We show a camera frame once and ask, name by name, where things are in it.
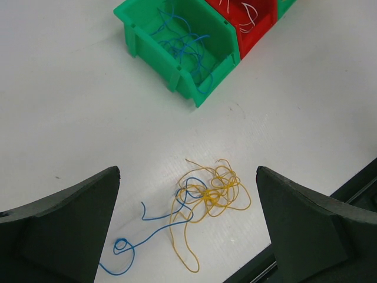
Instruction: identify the white wire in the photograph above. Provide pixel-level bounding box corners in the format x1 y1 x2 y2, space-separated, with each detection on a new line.
217 0 262 34

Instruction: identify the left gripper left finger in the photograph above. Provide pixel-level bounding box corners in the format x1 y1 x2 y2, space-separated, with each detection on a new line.
1 166 121 282

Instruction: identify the coloured wire bundle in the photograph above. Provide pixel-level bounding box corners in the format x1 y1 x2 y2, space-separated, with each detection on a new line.
169 158 252 272

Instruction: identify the green bin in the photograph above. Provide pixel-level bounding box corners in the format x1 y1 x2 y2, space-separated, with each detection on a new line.
114 0 241 107
277 0 296 19

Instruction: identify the far green bin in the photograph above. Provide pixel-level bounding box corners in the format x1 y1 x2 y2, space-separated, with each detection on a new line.
277 0 296 19

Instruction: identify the red bin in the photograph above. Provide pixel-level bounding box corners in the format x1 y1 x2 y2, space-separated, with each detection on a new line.
207 0 277 58

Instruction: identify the near green bin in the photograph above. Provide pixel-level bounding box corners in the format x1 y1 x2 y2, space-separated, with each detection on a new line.
114 0 241 107

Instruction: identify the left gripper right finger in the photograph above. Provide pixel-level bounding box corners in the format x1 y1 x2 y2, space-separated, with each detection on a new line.
256 166 376 282

